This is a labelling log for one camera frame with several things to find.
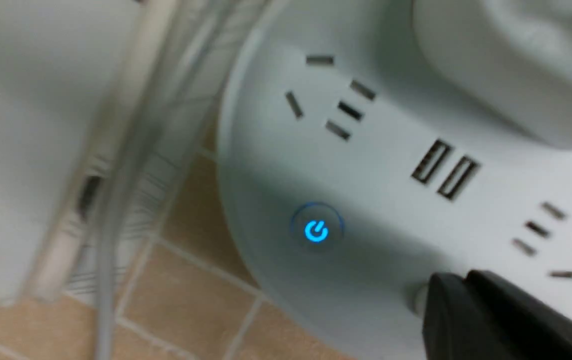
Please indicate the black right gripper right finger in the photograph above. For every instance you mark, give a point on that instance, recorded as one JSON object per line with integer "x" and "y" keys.
{"x": 532, "y": 328}

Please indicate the checkered beige tablecloth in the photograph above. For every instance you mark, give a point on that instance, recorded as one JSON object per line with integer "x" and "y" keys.
{"x": 187, "y": 297}

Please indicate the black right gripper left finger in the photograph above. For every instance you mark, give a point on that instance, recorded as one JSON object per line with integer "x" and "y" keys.
{"x": 461, "y": 325}

